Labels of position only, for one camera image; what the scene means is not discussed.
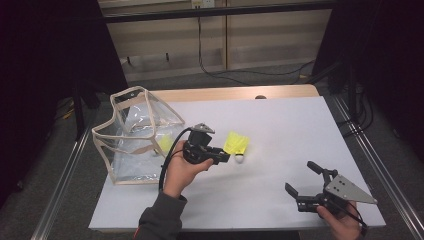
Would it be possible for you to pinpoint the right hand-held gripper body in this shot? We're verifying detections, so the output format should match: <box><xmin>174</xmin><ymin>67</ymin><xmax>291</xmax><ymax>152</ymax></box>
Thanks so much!
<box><xmin>296</xmin><ymin>168</ymin><xmax>379</xmax><ymax>218</ymax></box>

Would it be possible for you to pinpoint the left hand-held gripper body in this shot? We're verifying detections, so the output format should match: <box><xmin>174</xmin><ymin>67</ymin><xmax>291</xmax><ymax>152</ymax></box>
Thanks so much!
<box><xmin>182</xmin><ymin>122</ymin><xmax>223</xmax><ymax>166</ymax></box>

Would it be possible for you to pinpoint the yellow shuttlecock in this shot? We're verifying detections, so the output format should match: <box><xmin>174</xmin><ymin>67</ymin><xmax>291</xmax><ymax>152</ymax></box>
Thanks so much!
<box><xmin>222</xmin><ymin>130</ymin><xmax>251</xmax><ymax>164</ymax></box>
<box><xmin>156</xmin><ymin>133</ymin><xmax>175</xmax><ymax>155</ymax></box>

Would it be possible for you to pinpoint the clear plastic bag beige trim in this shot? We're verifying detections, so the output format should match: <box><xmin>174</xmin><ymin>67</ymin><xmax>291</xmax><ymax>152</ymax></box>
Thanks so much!
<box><xmin>91</xmin><ymin>85</ymin><xmax>186</xmax><ymax>186</ymax></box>

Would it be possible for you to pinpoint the person's left hand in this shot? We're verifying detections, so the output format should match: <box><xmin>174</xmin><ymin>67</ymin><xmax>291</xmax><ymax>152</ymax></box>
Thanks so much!
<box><xmin>162</xmin><ymin>139</ymin><xmax>214</xmax><ymax>200</ymax></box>

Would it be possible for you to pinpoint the person's right hand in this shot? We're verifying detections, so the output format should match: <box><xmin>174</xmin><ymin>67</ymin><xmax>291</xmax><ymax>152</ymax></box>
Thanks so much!
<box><xmin>316</xmin><ymin>199</ymin><xmax>363</xmax><ymax>240</ymax></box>

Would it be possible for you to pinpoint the white table board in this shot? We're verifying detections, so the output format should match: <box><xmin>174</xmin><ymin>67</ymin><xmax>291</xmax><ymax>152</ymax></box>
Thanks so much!
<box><xmin>88</xmin><ymin>95</ymin><xmax>387</xmax><ymax>233</ymax></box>

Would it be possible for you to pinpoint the black metal stand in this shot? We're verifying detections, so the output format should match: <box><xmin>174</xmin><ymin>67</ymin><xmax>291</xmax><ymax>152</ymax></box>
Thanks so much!
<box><xmin>71</xmin><ymin>79</ymin><xmax>101</xmax><ymax>141</ymax></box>
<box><xmin>306</xmin><ymin>59</ymin><xmax>359</xmax><ymax>118</ymax></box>

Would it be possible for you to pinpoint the light wooden cabinet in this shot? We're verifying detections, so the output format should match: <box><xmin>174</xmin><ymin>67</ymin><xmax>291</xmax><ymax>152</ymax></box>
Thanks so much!
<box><xmin>98</xmin><ymin>0</ymin><xmax>334</xmax><ymax>83</ymax></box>

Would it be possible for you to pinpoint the black horizontal metal bar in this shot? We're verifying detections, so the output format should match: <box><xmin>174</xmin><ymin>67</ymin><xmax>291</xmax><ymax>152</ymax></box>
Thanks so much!
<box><xmin>101</xmin><ymin>1</ymin><xmax>338</xmax><ymax>24</ymax></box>

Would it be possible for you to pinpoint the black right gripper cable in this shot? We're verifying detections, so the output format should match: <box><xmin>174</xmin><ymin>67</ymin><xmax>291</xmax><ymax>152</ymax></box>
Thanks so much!
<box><xmin>336</xmin><ymin>198</ymin><xmax>370</xmax><ymax>238</ymax></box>

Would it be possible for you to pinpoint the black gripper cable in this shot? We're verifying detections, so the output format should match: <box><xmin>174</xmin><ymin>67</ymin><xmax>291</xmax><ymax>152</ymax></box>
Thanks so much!
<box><xmin>158</xmin><ymin>127</ymin><xmax>194</xmax><ymax>193</ymax></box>
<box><xmin>336</xmin><ymin>198</ymin><xmax>370</xmax><ymax>238</ymax></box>

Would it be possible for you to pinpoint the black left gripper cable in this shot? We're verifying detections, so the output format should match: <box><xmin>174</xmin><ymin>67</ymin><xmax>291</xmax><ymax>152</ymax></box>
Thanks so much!
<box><xmin>158</xmin><ymin>127</ymin><xmax>194</xmax><ymax>193</ymax></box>

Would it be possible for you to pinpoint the aluminium floor rail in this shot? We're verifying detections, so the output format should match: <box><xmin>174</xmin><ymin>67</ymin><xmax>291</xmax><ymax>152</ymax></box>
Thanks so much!
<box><xmin>331</xmin><ymin>94</ymin><xmax>424</xmax><ymax>239</ymax></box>
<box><xmin>31</xmin><ymin>124</ymin><xmax>94</xmax><ymax>240</ymax></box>

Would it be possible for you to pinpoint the black floor cable bundle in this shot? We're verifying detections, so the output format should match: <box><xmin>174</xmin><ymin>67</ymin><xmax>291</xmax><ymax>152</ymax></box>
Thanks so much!
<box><xmin>336</xmin><ymin>86</ymin><xmax>375</xmax><ymax>138</ymax></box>

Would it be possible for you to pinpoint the black hanging wall cable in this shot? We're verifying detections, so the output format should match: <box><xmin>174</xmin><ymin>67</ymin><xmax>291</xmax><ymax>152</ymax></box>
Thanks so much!
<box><xmin>197</xmin><ymin>16</ymin><xmax>316</xmax><ymax>86</ymax></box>

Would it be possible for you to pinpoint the white wall outlet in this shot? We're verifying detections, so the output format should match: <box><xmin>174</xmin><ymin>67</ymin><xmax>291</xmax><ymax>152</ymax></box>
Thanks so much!
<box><xmin>190</xmin><ymin>0</ymin><xmax>216</xmax><ymax>9</ymax></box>

